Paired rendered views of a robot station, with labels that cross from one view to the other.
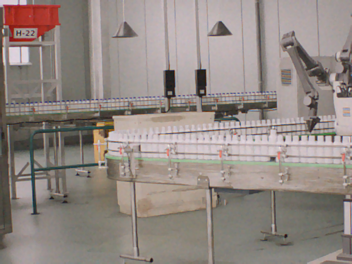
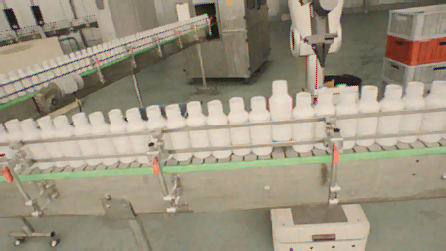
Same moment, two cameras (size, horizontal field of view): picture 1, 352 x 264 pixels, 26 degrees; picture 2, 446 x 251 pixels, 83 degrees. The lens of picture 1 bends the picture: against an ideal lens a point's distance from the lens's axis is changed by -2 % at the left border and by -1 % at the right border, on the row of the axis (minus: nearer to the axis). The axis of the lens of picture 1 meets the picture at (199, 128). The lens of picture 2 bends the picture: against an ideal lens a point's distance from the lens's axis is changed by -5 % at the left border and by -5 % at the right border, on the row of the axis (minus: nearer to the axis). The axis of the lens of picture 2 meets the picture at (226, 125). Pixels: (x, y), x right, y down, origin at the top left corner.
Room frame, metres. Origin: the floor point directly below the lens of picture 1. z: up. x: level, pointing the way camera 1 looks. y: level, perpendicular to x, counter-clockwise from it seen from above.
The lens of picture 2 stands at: (4.45, 0.00, 1.42)
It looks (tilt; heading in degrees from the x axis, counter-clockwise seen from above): 27 degrees down; 329
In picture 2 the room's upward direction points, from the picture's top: 8 degrees counter-clockwise
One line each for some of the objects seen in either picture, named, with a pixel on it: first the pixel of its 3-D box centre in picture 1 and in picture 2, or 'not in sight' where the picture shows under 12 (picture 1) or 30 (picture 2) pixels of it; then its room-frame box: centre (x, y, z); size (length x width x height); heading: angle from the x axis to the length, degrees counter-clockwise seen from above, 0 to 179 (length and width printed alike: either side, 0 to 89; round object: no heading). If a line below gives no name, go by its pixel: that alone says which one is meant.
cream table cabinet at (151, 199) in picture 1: (165, 162); (29, 83); (9.53, 0.43, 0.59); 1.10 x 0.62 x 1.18; 123
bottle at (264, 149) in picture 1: (264, 148); (260, 125); (4.95, -0.41, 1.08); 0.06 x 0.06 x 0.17
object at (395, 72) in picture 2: not in sight; (422, 68); (5.44, -2.94, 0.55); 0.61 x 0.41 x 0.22; 59
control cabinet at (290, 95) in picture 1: (308, 119); (119, 30); (11.35, -1.60, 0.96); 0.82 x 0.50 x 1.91; 123
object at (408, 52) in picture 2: not in sight; (427, 45); (5.44, -2.95, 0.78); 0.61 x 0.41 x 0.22; 58
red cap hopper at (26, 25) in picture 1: (27, 100); not in sight; (11.47, 2.56, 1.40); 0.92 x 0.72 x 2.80; 123
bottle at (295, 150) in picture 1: (296, 149); (345, 119); (4.81, -0.60, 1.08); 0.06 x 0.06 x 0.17
